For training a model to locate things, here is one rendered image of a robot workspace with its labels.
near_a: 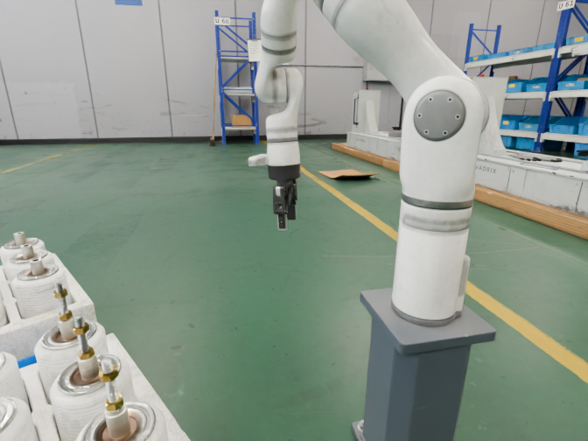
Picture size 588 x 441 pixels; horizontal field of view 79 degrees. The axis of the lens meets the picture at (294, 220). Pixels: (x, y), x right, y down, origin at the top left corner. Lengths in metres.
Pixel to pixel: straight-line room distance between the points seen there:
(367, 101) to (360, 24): 4.37
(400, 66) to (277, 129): 0.33
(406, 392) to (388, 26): 0.50
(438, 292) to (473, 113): 0.23
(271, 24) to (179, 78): 6.03
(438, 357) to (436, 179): 0.25
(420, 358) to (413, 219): 0.19
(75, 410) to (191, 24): 6.51
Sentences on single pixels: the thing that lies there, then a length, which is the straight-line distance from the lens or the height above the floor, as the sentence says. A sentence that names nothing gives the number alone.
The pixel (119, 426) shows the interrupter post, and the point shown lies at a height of 0.27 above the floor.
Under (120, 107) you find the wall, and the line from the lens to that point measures 6.87.
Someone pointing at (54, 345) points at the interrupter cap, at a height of 0.25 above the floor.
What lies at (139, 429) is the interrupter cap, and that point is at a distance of 0.49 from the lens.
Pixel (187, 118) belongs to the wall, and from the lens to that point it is 6.72.
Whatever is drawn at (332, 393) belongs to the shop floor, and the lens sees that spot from 0.86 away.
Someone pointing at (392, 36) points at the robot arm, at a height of 0.68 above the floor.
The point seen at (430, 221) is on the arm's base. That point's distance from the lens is 0.49.
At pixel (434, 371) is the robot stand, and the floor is 0.24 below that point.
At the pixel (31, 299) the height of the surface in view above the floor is 0.21.
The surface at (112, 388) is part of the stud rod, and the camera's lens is 0.46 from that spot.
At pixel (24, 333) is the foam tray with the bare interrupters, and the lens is 0.92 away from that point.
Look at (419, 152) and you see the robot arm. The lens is 0.48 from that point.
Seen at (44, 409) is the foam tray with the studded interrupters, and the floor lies 0.18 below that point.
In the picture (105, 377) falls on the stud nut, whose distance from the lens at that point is 0.44.
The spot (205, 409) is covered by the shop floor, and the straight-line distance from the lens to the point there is 0.85.
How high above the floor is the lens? 0.60
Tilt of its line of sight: 18 degrees down
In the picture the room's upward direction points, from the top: straight up
